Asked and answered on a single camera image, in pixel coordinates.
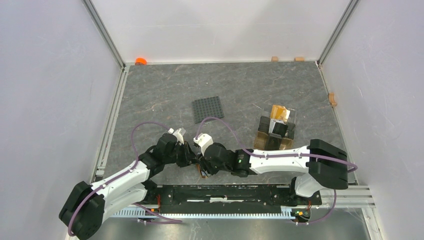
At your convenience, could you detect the curved wooden piece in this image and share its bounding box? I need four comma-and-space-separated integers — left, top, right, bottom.
328, 92, 338, 108

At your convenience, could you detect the black credit card stack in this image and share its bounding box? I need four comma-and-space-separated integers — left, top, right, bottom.
258, 115, 271, 134

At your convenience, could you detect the dark grey studded baseplate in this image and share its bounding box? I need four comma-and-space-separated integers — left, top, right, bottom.
191, 96, 225, 124

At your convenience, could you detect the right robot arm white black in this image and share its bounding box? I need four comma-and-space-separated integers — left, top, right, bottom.
194, 134, 351, 204

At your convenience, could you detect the orange round cap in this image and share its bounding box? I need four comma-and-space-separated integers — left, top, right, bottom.
134, 57, 147, 65

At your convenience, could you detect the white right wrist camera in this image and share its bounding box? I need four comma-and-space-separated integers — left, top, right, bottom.
193, 133, 214, 155

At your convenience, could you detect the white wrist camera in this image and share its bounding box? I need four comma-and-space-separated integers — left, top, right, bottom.
167, 127, 186, 145
193, 133, 214, 155

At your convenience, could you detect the brown leather card holder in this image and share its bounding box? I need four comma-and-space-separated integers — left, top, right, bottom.
196, 163, 209, 179

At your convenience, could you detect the white slotted cable duct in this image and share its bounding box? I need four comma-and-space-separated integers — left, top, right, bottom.
110, 205, 295, 220

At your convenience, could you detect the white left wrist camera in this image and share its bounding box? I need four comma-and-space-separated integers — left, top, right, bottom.
167, 127, 186, 145

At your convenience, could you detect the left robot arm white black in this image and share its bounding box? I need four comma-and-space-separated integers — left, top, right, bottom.
59, 128, 187, 240

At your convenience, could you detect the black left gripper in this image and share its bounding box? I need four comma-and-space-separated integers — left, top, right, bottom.
163, 140, 198, 168

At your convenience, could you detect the gold credit card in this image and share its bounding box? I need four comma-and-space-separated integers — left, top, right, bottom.
270, 104, 291, 122

